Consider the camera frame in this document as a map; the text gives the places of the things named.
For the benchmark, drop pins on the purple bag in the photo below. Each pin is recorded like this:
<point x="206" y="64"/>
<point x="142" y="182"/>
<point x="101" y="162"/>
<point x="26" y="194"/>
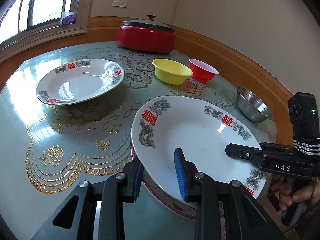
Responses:
<point x="67" y="18"/>

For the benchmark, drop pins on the person's right hand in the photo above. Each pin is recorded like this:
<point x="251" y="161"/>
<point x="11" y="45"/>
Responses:
<point x="285" y="195"/>

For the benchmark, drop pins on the white patterned plate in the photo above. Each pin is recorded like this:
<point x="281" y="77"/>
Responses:
<point x="80" y="85"/>
<point x="200" y="135"/>

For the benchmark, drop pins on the floral green tablecloth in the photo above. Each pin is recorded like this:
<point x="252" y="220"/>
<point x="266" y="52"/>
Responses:
<point x="82" y="135"/>

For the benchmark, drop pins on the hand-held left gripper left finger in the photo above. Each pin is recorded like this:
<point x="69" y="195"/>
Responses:
<point x="138" y="177"/>

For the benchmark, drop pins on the red electric pot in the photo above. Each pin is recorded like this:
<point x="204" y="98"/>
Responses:
<point x="145" y="40"/>

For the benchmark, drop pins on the yellow plastic bowl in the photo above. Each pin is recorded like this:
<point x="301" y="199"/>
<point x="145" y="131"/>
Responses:
<point x="171" y="73"/>

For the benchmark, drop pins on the window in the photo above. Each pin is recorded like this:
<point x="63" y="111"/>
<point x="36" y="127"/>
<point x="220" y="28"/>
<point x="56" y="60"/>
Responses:
<point x="42" y="2"/>

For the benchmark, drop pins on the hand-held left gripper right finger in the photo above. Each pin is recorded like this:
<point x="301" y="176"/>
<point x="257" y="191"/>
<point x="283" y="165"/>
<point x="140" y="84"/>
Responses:
<point x="178" y="172"/>

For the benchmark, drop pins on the stainless steel bowl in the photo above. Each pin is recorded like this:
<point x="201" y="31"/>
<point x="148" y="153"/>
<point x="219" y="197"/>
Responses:
<point x="252" y="107"/>

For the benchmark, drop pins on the red plastic bowl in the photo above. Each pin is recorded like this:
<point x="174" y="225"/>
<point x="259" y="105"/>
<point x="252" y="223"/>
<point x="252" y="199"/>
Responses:
<point x="202" y="73"/>

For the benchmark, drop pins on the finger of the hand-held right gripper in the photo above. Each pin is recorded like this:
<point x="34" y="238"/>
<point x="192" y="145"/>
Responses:
<point x="240" y="152"/>

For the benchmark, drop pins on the white wall socket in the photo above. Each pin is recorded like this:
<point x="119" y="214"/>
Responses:
<point x="123" y="3"/>
<point x="115" y="2"/>

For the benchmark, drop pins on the pot lid with red knob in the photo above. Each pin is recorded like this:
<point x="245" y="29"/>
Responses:
<point x="147" y="23"/>

